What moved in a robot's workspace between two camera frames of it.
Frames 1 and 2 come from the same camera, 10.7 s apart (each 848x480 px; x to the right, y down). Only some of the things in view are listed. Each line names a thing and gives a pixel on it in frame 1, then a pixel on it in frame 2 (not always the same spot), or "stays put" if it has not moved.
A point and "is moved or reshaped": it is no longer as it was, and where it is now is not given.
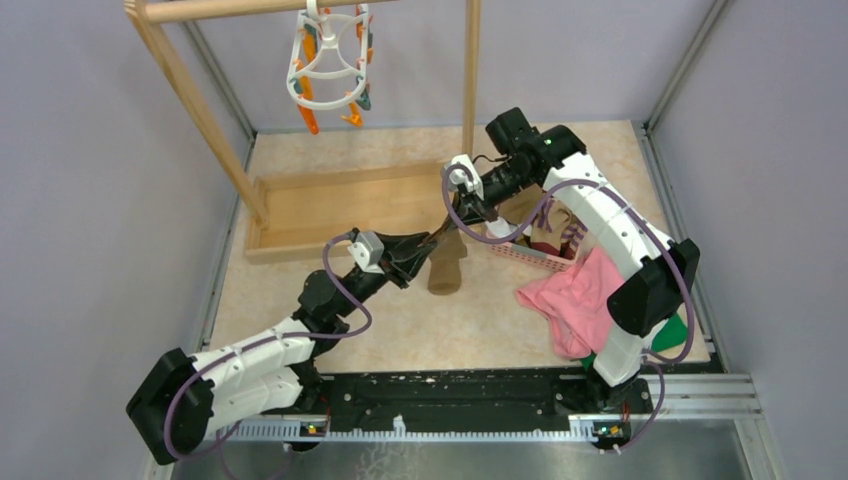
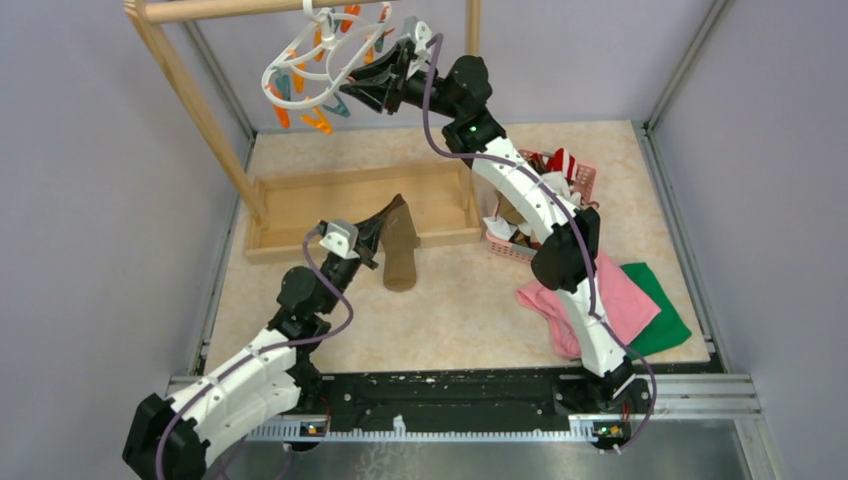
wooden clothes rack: x=352 y=215 stays put
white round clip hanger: x=332 y=56 is moved or reshaped
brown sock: x=444 y=273 → x=400 y=241
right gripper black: x=473 y=211 → x=389 y=88
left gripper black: x=410 y=258 → x=368 y=237
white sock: x=499 y=227 stays put
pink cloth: x=576 y=303 stays put
